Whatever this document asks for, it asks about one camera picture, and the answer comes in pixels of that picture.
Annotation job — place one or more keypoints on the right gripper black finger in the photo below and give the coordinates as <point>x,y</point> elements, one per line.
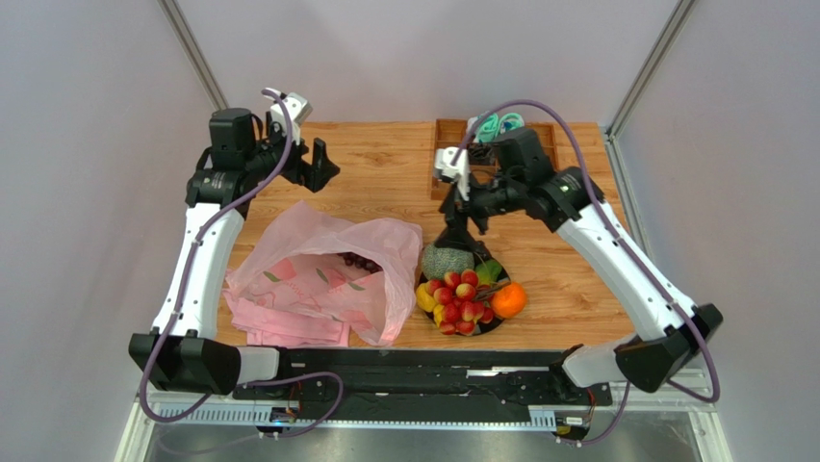
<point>481,222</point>
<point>456,234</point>

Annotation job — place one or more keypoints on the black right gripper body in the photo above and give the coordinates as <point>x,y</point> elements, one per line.
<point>467,209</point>

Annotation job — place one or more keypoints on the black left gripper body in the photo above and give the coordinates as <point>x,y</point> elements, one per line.
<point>294,168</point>

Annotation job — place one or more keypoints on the fake green netted melon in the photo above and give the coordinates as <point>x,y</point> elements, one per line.
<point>437,261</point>

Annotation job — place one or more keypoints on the fake green orange mango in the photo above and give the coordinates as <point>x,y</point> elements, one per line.
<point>488,272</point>

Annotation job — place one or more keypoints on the fake yellow lemon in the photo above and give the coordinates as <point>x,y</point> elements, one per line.
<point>425,300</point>

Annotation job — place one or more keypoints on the fake yellow bell pepper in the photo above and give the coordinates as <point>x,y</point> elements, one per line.
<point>438,314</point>

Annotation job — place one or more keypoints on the fake dark grapes bunch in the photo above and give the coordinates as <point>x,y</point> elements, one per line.
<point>352,259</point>

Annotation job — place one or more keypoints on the pink plastic bag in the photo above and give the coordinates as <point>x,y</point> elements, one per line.
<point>295,267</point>

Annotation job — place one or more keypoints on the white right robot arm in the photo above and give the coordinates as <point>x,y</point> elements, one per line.
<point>669,327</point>

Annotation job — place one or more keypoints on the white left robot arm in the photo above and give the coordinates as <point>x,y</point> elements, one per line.
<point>180,353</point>

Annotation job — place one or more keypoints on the black patterned rolled sock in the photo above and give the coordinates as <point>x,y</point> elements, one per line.
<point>481,154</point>

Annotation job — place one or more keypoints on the teal white rolled sock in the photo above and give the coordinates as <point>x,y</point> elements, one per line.
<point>487,130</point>

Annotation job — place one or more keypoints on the wooden compartment tray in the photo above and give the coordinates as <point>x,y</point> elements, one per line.
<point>450,132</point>

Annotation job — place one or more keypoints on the black rimmed plate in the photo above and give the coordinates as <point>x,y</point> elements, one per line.
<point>493,323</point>

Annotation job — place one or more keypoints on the pink folded cloth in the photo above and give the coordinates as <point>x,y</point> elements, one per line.
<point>274,328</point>

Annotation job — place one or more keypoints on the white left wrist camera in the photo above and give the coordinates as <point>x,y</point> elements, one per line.
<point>287,113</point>

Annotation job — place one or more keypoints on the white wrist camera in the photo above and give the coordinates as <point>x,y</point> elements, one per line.
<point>287,113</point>
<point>451,166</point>

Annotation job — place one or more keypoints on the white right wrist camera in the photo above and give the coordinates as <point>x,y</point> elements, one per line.
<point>451,166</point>

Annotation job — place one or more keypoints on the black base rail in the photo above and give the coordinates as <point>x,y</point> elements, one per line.
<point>430,386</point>

